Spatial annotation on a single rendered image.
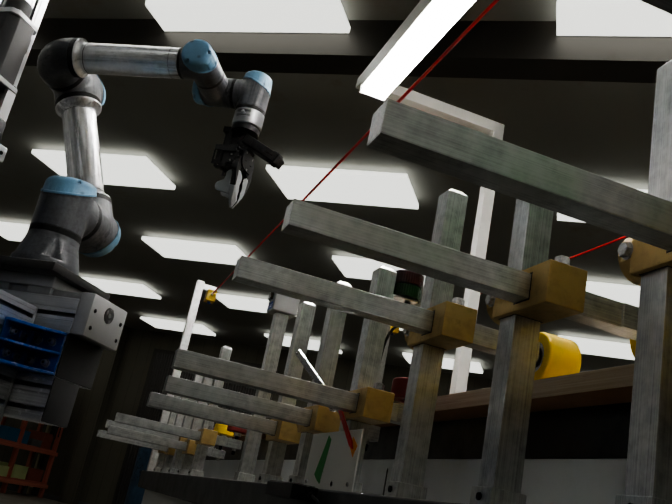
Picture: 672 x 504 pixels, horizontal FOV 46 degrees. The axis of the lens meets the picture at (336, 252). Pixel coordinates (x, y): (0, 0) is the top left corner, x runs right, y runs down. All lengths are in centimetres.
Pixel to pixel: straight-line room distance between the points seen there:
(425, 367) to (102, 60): 121
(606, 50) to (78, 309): 332
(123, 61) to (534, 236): 128
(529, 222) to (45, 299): 110
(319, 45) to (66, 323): 325
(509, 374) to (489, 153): 37
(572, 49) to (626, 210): 376
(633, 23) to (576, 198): 374
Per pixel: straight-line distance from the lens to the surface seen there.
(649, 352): 74
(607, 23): 439
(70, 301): 173
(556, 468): 121
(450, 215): 123
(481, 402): 131
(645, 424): 73
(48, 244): 182
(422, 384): 116
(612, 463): 112
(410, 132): 61
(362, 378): 139
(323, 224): 83
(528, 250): 98
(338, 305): 109
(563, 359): 121
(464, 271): 88
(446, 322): 111
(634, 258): 78
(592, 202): 67
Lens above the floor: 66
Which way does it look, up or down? 18 degrees up
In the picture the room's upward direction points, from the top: 12 degrees clockwise
